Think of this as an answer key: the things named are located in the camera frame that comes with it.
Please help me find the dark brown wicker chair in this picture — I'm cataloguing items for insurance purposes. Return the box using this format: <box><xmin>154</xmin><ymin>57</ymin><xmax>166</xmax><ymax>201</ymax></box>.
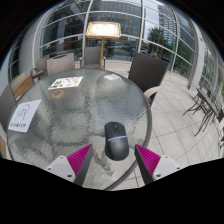
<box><xmin>128</xmin><ymin>52</ymin><xmax>170</xmax><ymax>108</ymax></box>
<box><xmin>0</xmin><ymin>83</ymin><xmax>18</xmax><ymax>132</ymax></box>

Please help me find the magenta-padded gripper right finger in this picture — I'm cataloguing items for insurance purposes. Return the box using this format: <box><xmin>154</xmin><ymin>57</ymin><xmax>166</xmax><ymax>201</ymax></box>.
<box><xmin>134</xmin><ymin>144</ymin><xmax>182</xmax><ymax>185</ymax></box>

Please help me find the brown tape roll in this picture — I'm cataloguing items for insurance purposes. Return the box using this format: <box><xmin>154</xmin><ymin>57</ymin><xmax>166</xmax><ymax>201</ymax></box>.
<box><xmin>50</xmin><ymin>89</ymin><xmax>65</xmax><ymax>100</ymax></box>

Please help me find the grey wicker chair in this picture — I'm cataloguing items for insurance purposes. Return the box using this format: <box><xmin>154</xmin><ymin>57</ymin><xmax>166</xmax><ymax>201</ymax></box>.
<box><xmin>79</xmin><ymin>45</ymin><xmax>107</xmax><ymax>70</ymax></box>
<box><xmin>45</xmin><ymin>52</ymin><xmax>76</xmax><ymax>76</ymax></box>
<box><xmin>30</xmin><ymin>54</ymin><xmax>51</xmax><ymax>81</ymax></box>

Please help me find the golden menu stand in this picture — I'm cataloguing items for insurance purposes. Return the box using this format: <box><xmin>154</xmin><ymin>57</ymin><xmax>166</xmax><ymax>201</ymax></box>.
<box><xmin>85</xmin><ymin>21</ymin><xmax>122</xmax><ymax>70</ymax></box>

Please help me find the colourful printed menu card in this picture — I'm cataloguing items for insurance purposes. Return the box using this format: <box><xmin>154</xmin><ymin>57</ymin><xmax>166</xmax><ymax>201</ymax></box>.
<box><xmin>47</xmin><ymin>76</ymin><xmax>84</xmax><ymax>91</ymax></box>

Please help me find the dark metal patio table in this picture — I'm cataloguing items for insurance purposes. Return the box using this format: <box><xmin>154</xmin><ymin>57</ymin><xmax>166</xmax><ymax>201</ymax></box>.
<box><xmin>183</xmin><ymin>86</ymin><xmax>223</xmax><ymax>137</ymax></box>

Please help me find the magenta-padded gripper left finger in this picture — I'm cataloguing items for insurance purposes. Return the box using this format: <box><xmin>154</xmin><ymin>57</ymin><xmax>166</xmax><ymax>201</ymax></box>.
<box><xmin>46</xmin><ymin>143</ymin><xmax>94</xmax><ymax>186</ymax></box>

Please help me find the black computer mouse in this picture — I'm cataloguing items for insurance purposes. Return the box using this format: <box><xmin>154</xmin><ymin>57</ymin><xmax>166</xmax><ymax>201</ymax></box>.
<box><xmin>104</xmin><ymin>121</ymin><xmax>130</xmax><ymax>161</ymax></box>

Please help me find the wooden slatted bench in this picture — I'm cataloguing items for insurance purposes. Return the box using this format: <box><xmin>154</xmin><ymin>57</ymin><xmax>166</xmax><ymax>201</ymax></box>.
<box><xmin>10</xmin><ymin>73</ymin><xmax>35</xmax><ymax>102</ymax></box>

